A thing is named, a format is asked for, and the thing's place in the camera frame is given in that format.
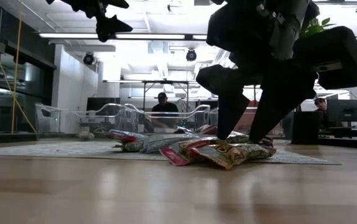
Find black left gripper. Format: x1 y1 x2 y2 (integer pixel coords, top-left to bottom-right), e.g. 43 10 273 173
45 0 133 43

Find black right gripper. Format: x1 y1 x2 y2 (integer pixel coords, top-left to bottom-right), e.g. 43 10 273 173
196 0 321 144

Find dark glossy granola bar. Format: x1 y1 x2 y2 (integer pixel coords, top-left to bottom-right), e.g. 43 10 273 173
257 136 274 148

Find green yellow granola bar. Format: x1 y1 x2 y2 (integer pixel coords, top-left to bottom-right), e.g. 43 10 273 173
192 142 277 170

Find blue chocolate chip granola bar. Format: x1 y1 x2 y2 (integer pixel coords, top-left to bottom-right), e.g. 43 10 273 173
139 133 204 154
106 129 150 152
174 125 195 135

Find pink red granola bar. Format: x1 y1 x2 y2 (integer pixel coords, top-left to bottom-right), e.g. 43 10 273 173
159 138 220 167

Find orange partition panel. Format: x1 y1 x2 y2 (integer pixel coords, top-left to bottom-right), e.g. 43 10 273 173
233 99 262 135

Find person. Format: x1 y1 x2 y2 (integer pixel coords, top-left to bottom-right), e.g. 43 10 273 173
150 91 180 129
312 97 331 130

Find black flat screen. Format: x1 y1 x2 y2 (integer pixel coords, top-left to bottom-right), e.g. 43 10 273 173
86 97 121 116

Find black computer monitor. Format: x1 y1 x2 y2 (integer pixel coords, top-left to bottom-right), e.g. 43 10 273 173
327 98 357 123

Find dark office desk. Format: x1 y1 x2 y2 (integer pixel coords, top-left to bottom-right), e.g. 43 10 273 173
318 126 357 140

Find grey woven placemat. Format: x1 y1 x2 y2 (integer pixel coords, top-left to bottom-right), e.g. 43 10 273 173
0 140 343 166

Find black metal table frame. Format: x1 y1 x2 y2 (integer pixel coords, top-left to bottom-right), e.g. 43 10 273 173
142 80 190 113

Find yellow cable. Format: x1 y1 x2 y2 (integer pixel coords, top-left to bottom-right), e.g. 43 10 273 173
0 0 38 134
11 0 23 134

